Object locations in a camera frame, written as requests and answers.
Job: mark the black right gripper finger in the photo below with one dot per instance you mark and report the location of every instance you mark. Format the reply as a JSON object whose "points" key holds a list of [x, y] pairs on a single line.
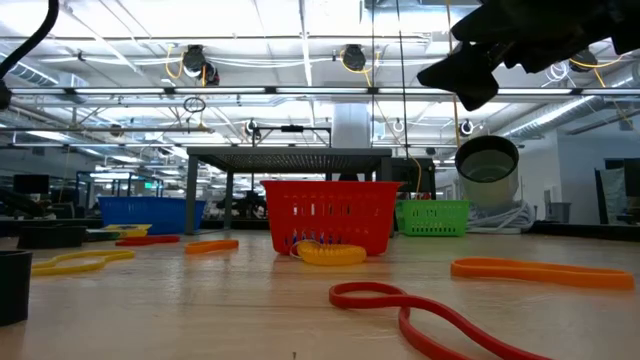
{"points": [[480, 92], [460, 65]]}

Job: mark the orange rubber band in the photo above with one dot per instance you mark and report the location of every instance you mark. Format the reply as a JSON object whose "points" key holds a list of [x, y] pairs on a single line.
{"points": [[212, 246], [457, 267]]}

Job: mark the yellow coil wristband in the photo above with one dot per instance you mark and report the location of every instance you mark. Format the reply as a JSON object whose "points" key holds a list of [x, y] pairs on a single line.
{"points": [[330, 255]]}

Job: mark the yellow green retail pack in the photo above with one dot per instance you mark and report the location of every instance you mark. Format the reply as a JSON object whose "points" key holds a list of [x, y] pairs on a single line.
{"points": [[127, 227]]}

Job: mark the yellow rubber band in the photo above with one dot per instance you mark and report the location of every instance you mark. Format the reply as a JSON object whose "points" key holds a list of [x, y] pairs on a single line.
{"points": [[127, 254]]}

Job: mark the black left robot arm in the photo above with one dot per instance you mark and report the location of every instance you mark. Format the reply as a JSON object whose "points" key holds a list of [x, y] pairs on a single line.
{"points": [[4, 95]]}

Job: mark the small black ceiling reel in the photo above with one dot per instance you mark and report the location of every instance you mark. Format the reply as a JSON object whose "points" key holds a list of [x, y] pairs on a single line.
{"points": [[466, 127], [251, 127]]}

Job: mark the green plastic basket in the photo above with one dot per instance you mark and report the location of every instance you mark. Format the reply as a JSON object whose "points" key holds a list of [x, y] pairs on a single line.
{"points": [[432, 203]]}

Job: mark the grey waste bin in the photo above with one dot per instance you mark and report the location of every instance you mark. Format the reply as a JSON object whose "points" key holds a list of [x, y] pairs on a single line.
{"points": [[559, 211]]}

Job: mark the red plastic basket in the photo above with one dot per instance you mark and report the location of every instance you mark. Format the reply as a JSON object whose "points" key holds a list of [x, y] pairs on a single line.
{"points": [[330, 190]]}

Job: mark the grey perforated metal shelf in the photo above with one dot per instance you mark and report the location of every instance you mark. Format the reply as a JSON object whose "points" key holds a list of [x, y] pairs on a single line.
{"points": [[290, 160]]}

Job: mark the overhead light bar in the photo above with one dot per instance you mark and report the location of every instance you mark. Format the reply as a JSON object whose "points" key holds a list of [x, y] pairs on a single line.
{"points": [[220, 90]]}

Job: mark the long red rubber band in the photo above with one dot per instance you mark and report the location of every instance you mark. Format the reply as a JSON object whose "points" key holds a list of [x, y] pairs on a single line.
{"points": [[334, 296]]}

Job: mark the blue plastic basket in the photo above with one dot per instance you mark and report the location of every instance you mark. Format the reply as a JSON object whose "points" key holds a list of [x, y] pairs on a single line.
{"points": [[150, 215]]}

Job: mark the silver ventilation duct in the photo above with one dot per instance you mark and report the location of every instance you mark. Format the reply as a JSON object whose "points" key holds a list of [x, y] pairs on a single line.
{"points": [[25, 70], [550, 117]]}

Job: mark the black camera gantry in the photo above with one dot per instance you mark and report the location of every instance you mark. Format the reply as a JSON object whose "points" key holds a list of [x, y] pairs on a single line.
{"points": [[292, 128]]}

